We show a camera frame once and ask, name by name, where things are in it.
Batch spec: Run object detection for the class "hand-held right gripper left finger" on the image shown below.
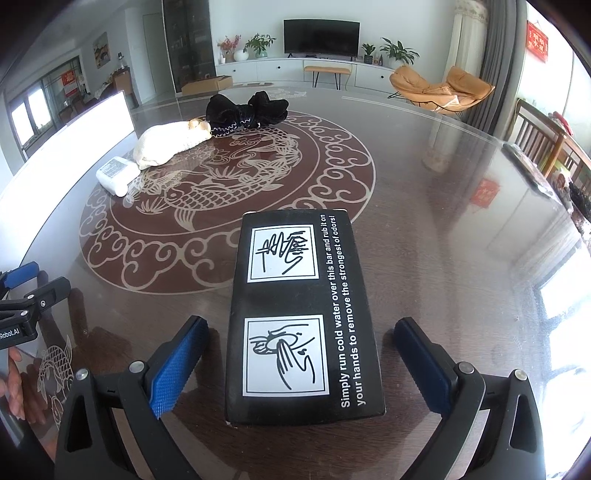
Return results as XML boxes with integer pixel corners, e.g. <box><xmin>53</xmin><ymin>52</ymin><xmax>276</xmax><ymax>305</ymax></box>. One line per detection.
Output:
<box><xmin>54</xmin><ymin>315</ymin><xmax>210</xmax><ymax>480</ymax></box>

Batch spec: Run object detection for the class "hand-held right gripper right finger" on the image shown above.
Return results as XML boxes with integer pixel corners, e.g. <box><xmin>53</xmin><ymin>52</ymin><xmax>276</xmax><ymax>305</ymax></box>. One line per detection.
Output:
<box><xmin>394</xmin><ymin>316</ymin><xmax>548</xmax><ymax>480</ymax></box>

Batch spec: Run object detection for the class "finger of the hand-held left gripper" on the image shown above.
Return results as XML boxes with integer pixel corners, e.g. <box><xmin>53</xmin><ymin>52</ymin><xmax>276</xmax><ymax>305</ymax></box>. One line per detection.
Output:
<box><xmin>0</xmin><ymin>276</ymin><xmax>72</xmax><ymax>324</ymax></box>
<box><xmin>0</xmin><ymin>261</ymin><xmax>41</xmax><ymax>296</ymax></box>

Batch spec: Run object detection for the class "black printed box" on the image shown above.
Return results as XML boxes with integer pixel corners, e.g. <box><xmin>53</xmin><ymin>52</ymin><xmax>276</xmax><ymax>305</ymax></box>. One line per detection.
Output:
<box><xmin>225</xmin><ymin>209</ymin><xmax>386</xmax><ymax>428</ymax></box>

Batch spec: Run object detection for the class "person's left hand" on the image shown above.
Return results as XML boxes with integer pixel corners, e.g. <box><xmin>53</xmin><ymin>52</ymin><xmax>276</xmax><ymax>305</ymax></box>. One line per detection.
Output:
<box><xmin>0</xmin><ymin>346</ymin><xmax>28</xmax><ymax>418</ymax></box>

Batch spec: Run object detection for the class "white plastic bottle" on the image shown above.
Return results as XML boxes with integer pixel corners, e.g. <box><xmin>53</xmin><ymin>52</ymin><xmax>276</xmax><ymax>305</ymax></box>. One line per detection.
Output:
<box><xmin>96</xmin><ymin>157</ymin><xmax>141</xmax><ymax>198</ymax></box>

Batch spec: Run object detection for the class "white foam board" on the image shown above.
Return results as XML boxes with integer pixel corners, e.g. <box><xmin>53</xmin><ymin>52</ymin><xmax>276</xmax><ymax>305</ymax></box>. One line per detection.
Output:
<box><xmin>0</xmin><ymin>90</ymin><xmax>134</xmax><ymax>222</ymax></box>

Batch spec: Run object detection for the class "cream knitted hat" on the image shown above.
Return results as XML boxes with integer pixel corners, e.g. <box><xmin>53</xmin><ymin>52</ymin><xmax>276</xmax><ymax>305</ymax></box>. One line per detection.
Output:
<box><xmin>133</xmin><ymin>119</ymin><xmax>214</xmax><ymax>169</ymax></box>

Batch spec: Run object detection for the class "wooden side cabinet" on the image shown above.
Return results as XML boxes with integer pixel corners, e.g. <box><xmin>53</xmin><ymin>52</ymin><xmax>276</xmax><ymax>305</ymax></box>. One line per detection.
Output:
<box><xmin>112</xmin><ymin>67</ymin><xmax>139</xmax><ymax>109</ymax></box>

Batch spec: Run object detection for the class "black plastic packet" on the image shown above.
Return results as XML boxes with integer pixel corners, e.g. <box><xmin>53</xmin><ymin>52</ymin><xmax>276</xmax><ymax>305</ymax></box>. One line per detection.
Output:
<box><xmin>501</xmin><ymin>143</ymin><xmax>555</xmax><ymax>195</ymax></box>

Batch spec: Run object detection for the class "pile of assorted clutter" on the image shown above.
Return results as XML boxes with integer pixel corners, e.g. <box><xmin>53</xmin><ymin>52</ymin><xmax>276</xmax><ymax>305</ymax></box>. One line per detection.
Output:
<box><xmin>554</xmin><ymin>171</ymin><xmax>591</xmax><ymax>241</ymax></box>

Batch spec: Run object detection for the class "cardboard box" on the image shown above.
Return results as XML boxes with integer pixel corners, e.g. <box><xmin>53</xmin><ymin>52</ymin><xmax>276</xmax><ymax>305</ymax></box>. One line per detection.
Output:
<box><xmin>181</xmin><ymin>75</ymin><xmax>233</xmax><ymax>96</ymax></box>

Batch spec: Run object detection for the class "wooden chair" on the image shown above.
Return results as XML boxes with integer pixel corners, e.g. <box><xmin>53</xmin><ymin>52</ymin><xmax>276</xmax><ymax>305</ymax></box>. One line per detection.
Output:
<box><xmin>551</xmin><ymin>136</ymin><xmax>591</xmax><ymax>185</ymax></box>
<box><xmin>512</xmin><ymin>98</ymin><xmax>568</xmax><ymax>178</ymax></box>

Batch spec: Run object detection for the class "black velvet scrunchie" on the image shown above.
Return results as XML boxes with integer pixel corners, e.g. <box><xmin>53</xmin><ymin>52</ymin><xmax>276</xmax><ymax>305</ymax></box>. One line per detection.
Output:
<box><xmin>205</xmin><ymin>91</ymin><xmax>289</xmax><ymax>138</ymax></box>

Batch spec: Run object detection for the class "orange lounge chair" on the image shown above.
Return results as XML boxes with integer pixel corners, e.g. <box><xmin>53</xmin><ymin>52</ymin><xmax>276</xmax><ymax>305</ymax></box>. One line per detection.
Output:
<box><xmin>389</xmin><ymin>65</ymin><xmax>496</xmax><ymax>116</ymax></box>

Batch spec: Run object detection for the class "dark glass display cabinet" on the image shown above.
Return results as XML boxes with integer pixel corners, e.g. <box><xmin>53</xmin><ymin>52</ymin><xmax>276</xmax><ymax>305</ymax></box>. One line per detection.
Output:
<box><xmin>161</xmin><ymin>0</ymin><xmax>217</xmax><ymax>95</ymax></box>

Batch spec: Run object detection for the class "red flower arrangement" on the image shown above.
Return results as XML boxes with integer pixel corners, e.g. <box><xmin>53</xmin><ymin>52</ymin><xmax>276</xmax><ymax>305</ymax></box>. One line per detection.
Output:
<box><xmin>218</xmin><ymin>34</ymin><xmax>242</xmax><ymax>64</ymax></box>

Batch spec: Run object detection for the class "grey curtain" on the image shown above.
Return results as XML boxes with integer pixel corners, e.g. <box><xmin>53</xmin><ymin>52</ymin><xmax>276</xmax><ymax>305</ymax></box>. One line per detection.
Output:
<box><xmin>478</xmin><ymin>0</ymin><xmax>527</xmax><ymax>134</ymax></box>

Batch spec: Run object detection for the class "white television cabinet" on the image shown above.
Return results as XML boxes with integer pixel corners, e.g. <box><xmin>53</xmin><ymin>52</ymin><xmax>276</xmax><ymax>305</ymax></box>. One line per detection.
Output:
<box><xmin>215</xmin><ymin>54</ymin><xmax>409</xmax><ymax>93</ymax></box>

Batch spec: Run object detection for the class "wooden bench with metal legs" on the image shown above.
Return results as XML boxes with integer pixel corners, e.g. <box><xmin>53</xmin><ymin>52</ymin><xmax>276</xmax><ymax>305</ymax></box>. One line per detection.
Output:
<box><xmin>304</xmin><ymin>65</ymin><xmax>352</xmax><ymax>90</ymax></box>

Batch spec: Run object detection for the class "large leafy potted plant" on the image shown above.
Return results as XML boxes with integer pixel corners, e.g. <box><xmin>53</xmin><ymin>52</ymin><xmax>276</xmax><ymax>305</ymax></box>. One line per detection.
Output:
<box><xmin>379</xmin><ymin>38</ymin><xmax>420</xmax><ymax>70</ymax></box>

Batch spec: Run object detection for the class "green potted plant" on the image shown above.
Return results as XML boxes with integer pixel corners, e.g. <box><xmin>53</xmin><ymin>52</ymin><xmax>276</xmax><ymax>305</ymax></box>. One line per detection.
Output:
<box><xmin>245</xmin><ymin>33</ymin><xmax>276</xmax><ymax>59</ymax></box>

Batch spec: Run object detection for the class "covered floor air conditioner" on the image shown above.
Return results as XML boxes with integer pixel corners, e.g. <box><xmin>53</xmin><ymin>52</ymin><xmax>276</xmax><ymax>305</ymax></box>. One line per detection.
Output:
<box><xmin>448</xmin><ymin>0</ymin><xmax>488</xmax><ymax>86</ymax></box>

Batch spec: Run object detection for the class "black television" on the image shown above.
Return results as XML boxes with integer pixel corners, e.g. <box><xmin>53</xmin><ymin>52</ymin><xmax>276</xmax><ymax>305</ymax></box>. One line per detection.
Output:
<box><xmin>283</xmin><ymin>18</ymin><xmax>361</xmax><ymax>57</ymax></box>

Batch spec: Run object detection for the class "framed wall painting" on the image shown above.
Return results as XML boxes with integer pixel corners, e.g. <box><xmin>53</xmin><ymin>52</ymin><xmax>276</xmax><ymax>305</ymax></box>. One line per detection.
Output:
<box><xmin>92</xmin><ymin>31</ymin><xmax>112</xmax><ymax>69</ymax></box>

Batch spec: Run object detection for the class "red wall hanging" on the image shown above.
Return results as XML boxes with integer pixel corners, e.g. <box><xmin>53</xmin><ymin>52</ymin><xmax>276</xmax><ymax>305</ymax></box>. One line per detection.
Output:
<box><xmin>526</xmin><ymin>20</ymin><xmax>550</xmax><ymax>63</ymax></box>

